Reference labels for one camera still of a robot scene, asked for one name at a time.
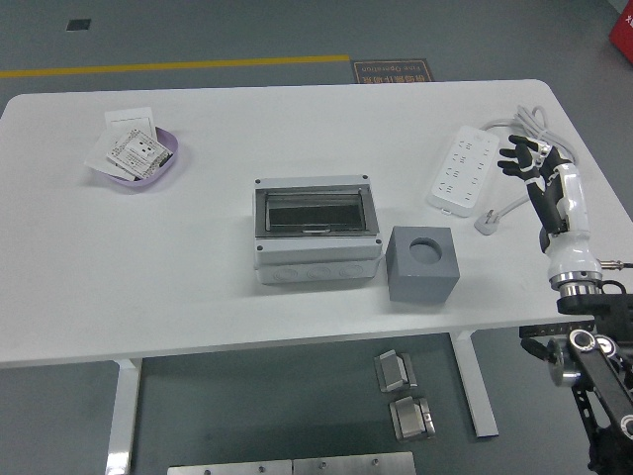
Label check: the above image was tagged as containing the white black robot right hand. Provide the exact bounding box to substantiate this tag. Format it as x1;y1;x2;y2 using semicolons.
497;133;604;282

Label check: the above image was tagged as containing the grey enclosure box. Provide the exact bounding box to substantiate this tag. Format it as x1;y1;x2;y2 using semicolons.
253;173;385;286

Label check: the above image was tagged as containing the grey cube with round hole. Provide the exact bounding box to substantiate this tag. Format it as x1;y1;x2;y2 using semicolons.
385;226;461;306

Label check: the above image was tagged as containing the black perforated bar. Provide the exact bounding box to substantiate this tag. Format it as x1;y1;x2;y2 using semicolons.
518;324;594;338

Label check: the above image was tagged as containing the white power strip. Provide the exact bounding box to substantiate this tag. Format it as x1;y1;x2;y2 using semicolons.
425;124;500;219

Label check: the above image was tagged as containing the red object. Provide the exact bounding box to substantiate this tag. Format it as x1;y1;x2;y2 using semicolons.
607;12;633;50

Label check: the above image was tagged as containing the small metal block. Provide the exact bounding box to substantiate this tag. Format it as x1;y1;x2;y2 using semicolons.
374;349;419;395
389;395;437;441

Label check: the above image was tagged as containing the brown floor sign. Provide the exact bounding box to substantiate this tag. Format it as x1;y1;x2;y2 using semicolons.
350;58;434;84

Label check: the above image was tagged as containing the steel floor plate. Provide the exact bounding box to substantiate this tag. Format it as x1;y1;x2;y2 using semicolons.
166;459;294;475
292;450;416;475

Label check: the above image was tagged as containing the purple plastic tray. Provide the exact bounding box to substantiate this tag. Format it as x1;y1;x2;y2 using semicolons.
96;126;179;188

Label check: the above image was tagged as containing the yellow floor tape line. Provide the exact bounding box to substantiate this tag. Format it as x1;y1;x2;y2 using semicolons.
0;53;351;79

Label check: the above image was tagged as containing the plain white card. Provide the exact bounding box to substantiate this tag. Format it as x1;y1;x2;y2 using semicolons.
83;131;135;182

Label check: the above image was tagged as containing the white power cord with plug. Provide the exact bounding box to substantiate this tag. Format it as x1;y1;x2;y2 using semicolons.
474;104;580;237

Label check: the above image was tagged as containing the white wall switch plate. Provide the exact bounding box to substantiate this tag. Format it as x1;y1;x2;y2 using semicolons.
104;107;158;139

